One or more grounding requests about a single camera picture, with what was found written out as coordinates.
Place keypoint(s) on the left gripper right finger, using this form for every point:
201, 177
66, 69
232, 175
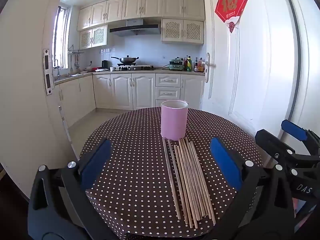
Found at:
262, 207

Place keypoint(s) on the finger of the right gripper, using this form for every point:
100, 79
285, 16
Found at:
297, 165
297, 131

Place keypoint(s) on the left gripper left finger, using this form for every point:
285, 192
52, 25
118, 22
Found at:
59, 207

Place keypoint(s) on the lower kitchen cabinets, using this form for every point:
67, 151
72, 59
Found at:
82, 94

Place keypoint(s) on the kitchen cabinets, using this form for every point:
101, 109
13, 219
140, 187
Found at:
82, 94
180, 20

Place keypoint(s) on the kitchen window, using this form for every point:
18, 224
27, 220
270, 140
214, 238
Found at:
59, 38

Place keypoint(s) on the upper kitchen cabinets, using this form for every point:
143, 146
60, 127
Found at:
180, 20

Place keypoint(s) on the brown polka dot tablecloth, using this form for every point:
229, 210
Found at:
132, 192

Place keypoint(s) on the white door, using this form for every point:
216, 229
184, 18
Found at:
255, 74

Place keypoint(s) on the orange oil bottle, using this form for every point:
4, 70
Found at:
200, 65

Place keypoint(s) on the pink cylindrical cup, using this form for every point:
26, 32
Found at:
174, 119

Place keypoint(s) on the dark sauce bottle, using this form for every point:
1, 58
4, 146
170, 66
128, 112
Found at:
196, 65

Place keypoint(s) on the green yellow bottle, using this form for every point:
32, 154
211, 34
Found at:
189, 64

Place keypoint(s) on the sink faucet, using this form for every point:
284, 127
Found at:
57, 71

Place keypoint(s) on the black kettle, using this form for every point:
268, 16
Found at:
104, 64

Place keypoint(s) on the green electric cooker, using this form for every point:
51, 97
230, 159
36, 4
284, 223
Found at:
176, 64

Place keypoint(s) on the gas stove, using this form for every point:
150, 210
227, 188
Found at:
122, 67

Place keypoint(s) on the red fu door decoration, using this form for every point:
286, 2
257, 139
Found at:
230, 11

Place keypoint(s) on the black wok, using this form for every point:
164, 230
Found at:
126, 60

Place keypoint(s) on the black range hood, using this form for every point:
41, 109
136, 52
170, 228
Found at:
135, 28

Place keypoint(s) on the silver door handle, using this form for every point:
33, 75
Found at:
209, 68

